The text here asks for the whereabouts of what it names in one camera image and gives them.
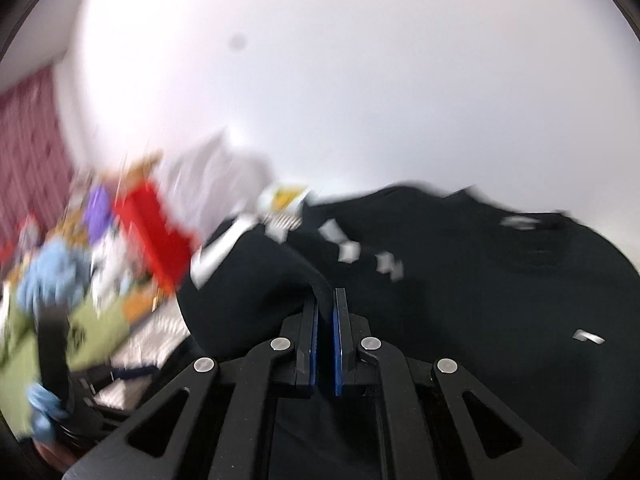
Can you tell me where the white yellow rolled bolster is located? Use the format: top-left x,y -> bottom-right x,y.
256,183 -> 310,214

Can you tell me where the black sweatshirt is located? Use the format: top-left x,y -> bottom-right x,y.
178,186 -> 639,479

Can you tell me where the red patterned curtain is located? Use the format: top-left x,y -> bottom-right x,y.
1,66 -> 75,247

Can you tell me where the purple plush toy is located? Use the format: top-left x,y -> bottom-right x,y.
84,185 -> 112,237

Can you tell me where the person left hand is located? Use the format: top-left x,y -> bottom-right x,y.
34,440 -> 78,472

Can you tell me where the white plastic shopping bag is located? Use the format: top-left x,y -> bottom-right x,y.
151,132 -> 273,243

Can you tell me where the red paper shopping bag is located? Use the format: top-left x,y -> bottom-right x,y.
113,181 -> 193,292

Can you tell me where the light blue cloth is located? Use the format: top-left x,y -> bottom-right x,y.
16,237 -> 91,318

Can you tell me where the striped quilted mattress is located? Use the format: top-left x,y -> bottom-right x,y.
96,297 -> 190,410

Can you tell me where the green bed sheet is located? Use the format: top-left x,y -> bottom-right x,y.
1,290 -> 130,440

